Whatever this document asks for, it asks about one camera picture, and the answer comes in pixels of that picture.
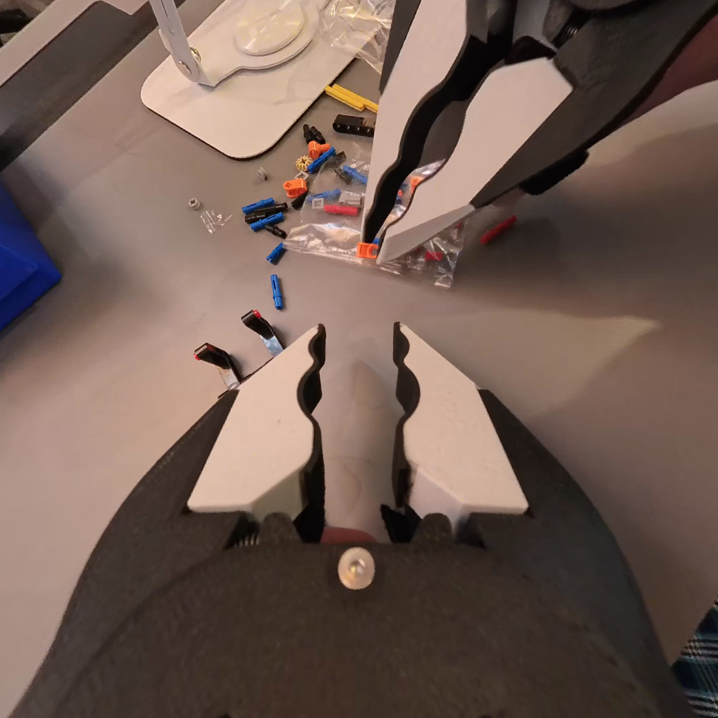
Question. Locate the large clear parts bag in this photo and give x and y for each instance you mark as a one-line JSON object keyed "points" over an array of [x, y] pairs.
{"points": [[359, 33]]}

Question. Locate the long black beam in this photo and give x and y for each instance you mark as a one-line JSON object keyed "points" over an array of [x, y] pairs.
{"points": [[353, 125]]}

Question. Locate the clear plastic scrap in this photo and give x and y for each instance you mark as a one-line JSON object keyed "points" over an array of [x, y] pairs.
{"points": [[216, 221]]}

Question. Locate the red connector pin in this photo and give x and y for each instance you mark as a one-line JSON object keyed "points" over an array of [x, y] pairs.
{"points": [[498, 230]]}

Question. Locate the tan gear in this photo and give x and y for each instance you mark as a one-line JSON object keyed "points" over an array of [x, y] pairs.
{"points": [[303, 163]]}

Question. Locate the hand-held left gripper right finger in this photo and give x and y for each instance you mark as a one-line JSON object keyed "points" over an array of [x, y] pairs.
{"points": [[460, 443]]}

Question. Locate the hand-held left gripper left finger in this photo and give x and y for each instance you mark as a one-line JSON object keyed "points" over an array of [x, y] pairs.
{"points": [[258, 437]]}

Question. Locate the black beam assembly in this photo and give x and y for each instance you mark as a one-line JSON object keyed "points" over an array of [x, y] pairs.
{"points": [[213, 354]]}

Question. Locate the blue connector pin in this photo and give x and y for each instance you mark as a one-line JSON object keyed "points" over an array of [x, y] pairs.
{"points": [[267, 222], [258, 206], [277, 291], [275, 253], [321, 160]]}

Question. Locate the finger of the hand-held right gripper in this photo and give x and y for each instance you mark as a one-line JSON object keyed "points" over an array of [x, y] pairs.
{"points": [[493, 151], [415, 112]]}

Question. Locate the grey desk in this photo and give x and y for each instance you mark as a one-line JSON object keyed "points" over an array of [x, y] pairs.
{"points": [[33, 39], [561, 364]]}

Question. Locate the person's plaid shirt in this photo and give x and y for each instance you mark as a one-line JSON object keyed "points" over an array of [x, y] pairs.
{"points": [[698, 667]]}

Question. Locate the yellow technic beam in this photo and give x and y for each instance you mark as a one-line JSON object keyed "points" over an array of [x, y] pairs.
{"points": [[345, 100]]}

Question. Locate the small clear parts bag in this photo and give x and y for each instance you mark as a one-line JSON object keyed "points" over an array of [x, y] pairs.
{"points": [[331, 241]]}

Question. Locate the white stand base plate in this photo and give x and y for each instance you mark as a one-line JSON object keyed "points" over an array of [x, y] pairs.
{"points": [[241, 112]]}

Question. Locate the black connector pin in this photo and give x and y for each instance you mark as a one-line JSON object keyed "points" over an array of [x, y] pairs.
{"points": [[299, 200], [275, 210], [276, 231], [313, 134]]}

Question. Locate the blue storage bin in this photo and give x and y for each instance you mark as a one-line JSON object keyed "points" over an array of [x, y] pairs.
{"points": [[22, 263]]}

